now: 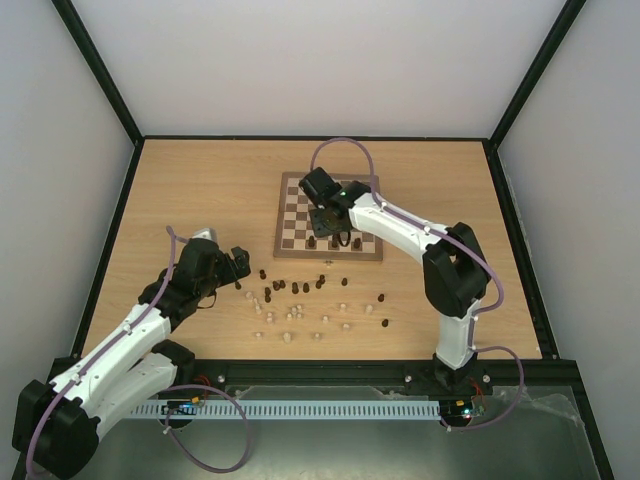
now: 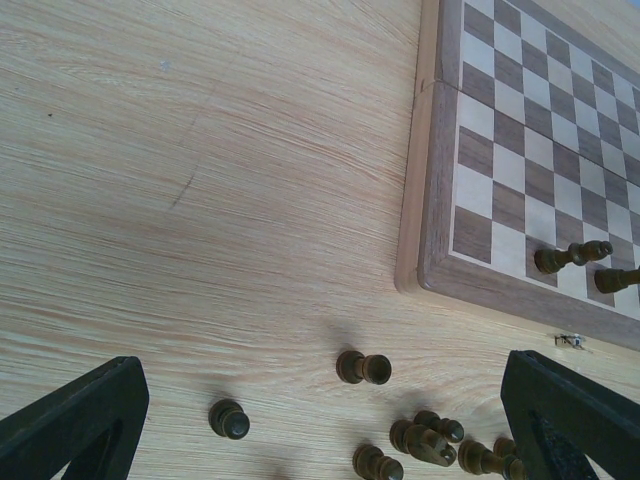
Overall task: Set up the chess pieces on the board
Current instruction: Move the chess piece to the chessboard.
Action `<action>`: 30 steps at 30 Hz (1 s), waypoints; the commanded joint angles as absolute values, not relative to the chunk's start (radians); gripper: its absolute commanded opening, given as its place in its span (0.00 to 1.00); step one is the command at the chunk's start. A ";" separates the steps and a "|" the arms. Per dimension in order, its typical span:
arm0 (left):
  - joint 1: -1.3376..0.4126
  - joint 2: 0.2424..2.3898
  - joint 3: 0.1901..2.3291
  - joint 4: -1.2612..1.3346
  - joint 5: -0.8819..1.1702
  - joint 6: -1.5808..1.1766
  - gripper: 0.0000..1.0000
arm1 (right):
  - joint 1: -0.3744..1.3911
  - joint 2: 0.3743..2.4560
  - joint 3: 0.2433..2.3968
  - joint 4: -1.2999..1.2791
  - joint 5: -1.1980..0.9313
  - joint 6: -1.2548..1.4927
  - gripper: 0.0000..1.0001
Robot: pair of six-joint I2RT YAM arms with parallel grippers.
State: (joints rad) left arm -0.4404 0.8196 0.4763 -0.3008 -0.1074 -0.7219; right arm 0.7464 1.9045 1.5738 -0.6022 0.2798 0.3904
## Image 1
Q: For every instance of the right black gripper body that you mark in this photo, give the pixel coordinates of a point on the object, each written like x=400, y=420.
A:
x=325, y=223

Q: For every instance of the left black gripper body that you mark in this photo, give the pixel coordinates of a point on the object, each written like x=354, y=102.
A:
x=231, y=274

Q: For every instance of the dark king chess piece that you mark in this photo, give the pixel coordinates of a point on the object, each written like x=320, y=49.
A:
x=320, y=280

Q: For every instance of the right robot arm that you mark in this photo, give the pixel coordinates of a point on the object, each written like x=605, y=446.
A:
x=453, y=265

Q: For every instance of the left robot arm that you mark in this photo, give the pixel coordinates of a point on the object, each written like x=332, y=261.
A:
x=60, y=424

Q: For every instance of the wooden chess board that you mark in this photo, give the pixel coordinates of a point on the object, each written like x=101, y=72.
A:
x=302, y=235

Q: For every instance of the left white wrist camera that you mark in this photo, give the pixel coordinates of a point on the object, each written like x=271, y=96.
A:
x=206, y=234

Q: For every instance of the black aluminium frame rail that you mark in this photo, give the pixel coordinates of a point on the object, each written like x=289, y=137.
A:
x=412, y=374

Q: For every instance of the light blue slotted cable duct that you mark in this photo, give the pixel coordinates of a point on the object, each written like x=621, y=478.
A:
x=292, y=410

